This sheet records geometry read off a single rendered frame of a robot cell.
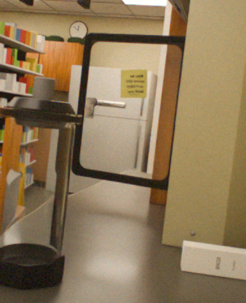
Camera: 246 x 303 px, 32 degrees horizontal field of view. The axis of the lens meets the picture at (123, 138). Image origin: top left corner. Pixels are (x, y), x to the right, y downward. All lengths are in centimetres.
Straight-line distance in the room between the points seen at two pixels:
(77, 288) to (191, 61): 44
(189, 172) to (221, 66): 20
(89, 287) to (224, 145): 36
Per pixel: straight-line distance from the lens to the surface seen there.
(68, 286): 60
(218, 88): 80
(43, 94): 58
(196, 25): 82
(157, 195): 119
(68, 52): 653
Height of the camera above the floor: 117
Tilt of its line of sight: 3 degrees down
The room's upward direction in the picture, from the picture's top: 6 degrees clockwise
